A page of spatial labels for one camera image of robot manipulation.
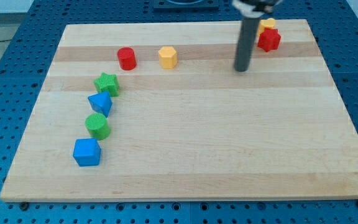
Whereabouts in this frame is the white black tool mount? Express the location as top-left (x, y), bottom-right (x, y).
top-left (232, 0), bottom-right (282, 18)

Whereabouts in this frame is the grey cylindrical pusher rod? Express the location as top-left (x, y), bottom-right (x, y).
top-left (234, 17), bottom-right (260, 72)

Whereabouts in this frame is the yellow heart block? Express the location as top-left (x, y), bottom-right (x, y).
top-left (257, 18), bottom-right (276, 35)

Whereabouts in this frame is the yellow hexagon block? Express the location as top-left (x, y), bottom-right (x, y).
top-left (158, 46), bottom-right (178, 69)

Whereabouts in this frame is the red star block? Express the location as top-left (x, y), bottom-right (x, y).
top-left (257, 29), bottom-right (281, 52)

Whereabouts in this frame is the red cylinder block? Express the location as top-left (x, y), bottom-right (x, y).
top-left (117, 47), bottom-right (137, 70)

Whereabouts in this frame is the wooden board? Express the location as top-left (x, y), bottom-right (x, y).
top-left (0, 19), bottom-right (358, 202)

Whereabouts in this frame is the green star block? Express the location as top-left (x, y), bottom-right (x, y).
top-left (93, 73), bottom-right (120, 97)

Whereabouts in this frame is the blue triangle block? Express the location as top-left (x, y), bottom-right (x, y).
top-left (88, 91), bottom-right (113, 117)

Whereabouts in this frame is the green cylinder block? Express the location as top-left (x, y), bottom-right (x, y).
top-left (85, 113), bottom-right (111, 140)

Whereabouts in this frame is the blue cube block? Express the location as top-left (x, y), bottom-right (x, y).
top-left (73, 138), bottom-right (101, 167)

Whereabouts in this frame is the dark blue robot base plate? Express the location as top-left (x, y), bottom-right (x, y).
top-left (151, 0), bottom-right (219, 11)

